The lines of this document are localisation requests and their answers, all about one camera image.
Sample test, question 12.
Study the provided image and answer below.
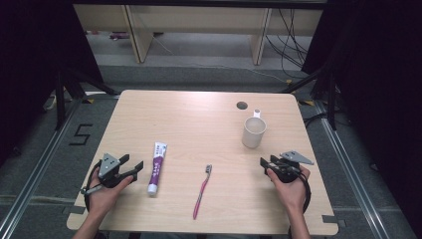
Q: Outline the person's left hand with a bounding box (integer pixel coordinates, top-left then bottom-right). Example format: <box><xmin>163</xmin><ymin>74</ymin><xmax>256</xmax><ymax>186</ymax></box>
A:
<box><xmin>88</xmin><ymin>168</ymin><xmax>135</xmax><ymax>217</ymax></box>

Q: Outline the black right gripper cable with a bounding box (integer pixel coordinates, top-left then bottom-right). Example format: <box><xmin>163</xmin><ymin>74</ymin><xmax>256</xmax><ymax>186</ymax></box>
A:
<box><xmin>298</xmin><ymin>170</ymin><xmax>313</xmax><ymax>215</ymax></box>

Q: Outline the bundle of black cables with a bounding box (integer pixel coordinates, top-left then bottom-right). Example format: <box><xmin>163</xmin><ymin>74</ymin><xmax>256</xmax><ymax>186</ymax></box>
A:
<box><xmin>264</xmin><ymin>8</ymin><xmax>313</xmax><ymax>80</ymax></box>

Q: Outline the purple and white toothpaste tube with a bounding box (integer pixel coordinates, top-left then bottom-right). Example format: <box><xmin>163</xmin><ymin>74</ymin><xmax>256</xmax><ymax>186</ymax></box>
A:
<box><xmin>146</xmin><ymin>141</ymin><xmax>168</xmax><ymax>197</ymax></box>

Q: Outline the person's right hand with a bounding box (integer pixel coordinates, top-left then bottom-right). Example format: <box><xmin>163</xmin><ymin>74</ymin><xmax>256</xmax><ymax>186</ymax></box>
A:
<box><xmin>267</xmin><ymin>164</ymin><xmax>313</xmax><ymax>214</ymax></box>

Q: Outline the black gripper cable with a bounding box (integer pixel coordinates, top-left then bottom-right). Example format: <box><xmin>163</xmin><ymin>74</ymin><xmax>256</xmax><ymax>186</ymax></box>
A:
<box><xmin>298</xmin><ymin>170</ymin><xmax>313</xmax><ymax>215</ymax></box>
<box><xmin>83</xmin><ymin>158</ymin><xmax>103</xmax><ymax>213</ymax></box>

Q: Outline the black curtain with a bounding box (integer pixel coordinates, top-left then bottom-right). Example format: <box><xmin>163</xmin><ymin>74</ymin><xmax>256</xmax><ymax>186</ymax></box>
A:
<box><xmin>0</xmin><ymin>0</ymin><xmax>105</xmax><ymax>163</ymax></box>
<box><xmin>301</xmin><ymin>0</ymin><xmax>422</xmax><ymax>233</ymax></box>

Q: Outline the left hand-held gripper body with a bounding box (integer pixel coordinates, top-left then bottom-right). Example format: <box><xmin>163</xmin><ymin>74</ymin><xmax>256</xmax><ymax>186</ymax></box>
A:
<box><xmin>98</xmin><ymin>152</ymin><xmax>137</xmax><ymax>189</ymax></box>

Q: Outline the grey metal floor rail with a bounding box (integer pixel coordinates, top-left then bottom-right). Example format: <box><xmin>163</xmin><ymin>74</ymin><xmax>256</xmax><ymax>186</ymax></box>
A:
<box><xmin>0</xmin><ymin>99</ymin><xmax>85</xmax><ymax>239</ymax></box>
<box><xmin>314</xmin><ymin>99</ymin><xmax>391</xmax><ymax>239</ymax></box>

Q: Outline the pink toothbrush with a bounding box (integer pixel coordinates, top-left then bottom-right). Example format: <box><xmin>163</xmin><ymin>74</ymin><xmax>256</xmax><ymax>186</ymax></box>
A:
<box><xmin>192</xmin><ymin>163</ymin><xmax>213</xmax><ymax>221</ymax></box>

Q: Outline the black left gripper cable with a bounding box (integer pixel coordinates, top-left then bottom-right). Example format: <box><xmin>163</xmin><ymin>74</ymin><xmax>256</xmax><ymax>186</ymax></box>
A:
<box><xmin>83</xmin><ymin>158</ymin><xmax>103</xmax><ymax>213</ymax></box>

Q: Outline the white cup with handle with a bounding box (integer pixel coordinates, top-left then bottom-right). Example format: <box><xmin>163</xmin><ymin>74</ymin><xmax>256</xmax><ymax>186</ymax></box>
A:
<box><xmin>241</xmin><ymin>109</ymin><xmax>268</xmax><ymax>149</ymax></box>

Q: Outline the beige wooden desk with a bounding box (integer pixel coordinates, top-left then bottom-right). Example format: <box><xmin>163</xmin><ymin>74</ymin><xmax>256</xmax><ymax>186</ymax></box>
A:
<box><xmin>73</xmin><ymin>3</ymin><xmax>324</xmax><ymax>66</ymax></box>

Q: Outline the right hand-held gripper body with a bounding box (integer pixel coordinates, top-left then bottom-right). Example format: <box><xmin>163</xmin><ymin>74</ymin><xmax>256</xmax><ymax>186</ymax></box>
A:
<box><xmin>270</xmin><ymin>150</ymin><xmax>315</xmax><ymax>183</ymax></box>

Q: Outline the black metal stand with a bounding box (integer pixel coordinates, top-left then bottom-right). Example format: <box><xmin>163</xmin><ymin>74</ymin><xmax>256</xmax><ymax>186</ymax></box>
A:
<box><xmin>54</xmin><ymin>64</ymin><xmax>119</xmax><ymax>131</ymax></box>
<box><xmin>281</xmin><ymin>62</ymin><xmax>338</xmax><ymax>131</ymax></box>

